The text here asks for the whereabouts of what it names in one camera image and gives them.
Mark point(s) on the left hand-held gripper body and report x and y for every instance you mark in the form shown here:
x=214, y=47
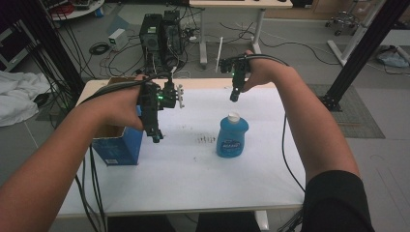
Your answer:
x=151, y=103

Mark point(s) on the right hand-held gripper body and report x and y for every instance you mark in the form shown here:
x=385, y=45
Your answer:
x=239, y=69

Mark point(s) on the blue bottle with white cap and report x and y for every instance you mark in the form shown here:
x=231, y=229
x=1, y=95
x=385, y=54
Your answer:
x=232, y=137

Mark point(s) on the person's right hand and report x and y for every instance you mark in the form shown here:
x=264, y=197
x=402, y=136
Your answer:
x=264, y=72

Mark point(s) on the person's left hand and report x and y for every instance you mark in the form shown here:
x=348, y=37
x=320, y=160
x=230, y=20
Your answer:
x=119, y=108

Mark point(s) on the light wooden table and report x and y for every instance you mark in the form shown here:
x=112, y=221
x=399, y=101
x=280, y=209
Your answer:
x=199, y=83

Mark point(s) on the blue cardboard box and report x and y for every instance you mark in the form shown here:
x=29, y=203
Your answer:
x=119, y=148

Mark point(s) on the white table mat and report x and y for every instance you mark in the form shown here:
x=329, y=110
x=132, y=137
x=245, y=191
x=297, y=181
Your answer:
x=193, y=180

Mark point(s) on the white-legged desk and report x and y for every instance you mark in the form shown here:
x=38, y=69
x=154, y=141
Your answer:
x=238, y=4

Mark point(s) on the black computer tower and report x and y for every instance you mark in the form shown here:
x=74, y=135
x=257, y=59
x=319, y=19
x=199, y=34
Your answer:
x=172, y=32
x=150, y=35

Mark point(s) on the small white device box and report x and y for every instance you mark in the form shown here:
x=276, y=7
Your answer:
x=117, y=39

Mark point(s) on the person's dark legs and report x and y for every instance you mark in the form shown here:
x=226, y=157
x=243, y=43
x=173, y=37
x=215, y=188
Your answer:
x=138, y=224

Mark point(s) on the small black floor object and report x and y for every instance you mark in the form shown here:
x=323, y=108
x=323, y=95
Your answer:
x=42, y=100

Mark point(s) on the round white table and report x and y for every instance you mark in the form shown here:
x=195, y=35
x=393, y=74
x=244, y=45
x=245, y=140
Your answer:
x=80, y=13

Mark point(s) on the office chair base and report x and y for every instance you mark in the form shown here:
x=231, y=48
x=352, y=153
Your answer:
x=343, y=21

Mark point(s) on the white metal stand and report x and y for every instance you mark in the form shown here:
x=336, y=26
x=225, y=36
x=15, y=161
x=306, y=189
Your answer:
x=354, y=38

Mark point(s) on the grey floor mat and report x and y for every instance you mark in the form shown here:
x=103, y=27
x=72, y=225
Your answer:
x=361, y=122

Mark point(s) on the white cloth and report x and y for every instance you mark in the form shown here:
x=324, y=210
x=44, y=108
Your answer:
x=19, y=96

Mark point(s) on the person's black sleeve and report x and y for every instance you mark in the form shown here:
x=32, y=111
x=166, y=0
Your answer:
x=338, y=203

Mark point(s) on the blue-grey cloth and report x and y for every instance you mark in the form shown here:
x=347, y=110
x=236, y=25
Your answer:
x=391, y=59

